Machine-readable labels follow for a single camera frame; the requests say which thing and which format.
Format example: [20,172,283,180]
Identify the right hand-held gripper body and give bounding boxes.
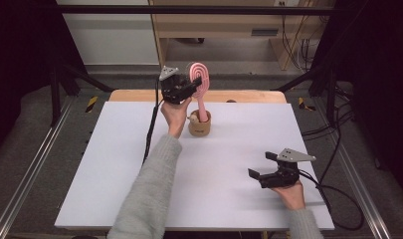
[258,147,317,189]

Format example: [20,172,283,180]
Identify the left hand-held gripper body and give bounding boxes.
[158,65,198,105]

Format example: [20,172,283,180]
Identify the pink hairbrush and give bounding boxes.
[184,62,211,123]

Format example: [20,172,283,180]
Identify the brown cup with animal figure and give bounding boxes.
[186,110,212,137]

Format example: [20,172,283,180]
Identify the person's right hand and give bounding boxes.
[270,180,306,211]

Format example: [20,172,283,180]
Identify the person's left hand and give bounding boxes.
[160,97,193,138]

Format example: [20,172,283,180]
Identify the white board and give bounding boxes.
[54,101,335,232]

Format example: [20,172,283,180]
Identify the yellow black tape strip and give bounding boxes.
[85,95,100,114]
[298,97,316,113]

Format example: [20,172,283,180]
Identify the wooden table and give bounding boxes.
[108,89,288,104]

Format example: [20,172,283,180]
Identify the light wooden desk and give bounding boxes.
[148,0,337,72]

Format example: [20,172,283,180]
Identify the black horizontal bar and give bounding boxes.
[53,4,352,16]

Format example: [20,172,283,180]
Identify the white cabinet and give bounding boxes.
[55,0,160,66]

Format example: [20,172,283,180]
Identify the black metal stand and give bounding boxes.
[49,64,114,127]
[272,64,337,127]

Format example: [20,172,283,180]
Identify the black curtain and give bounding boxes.
[312,0,403,200]
[0,0,88,157]

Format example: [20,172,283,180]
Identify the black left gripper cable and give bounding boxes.
[141,78,165,166]

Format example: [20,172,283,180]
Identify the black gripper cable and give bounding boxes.
[298,168,365,232]
[141,78,165,166]

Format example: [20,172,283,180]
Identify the black floor cables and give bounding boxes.
[302,83,356,182]

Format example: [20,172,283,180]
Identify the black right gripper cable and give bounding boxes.
[298,168,365,232]

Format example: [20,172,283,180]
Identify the aluminium rail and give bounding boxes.
[312,96,392,239]
[0,96,76,239]

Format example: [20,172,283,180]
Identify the hanging black cables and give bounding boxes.
[280,1,314,73]

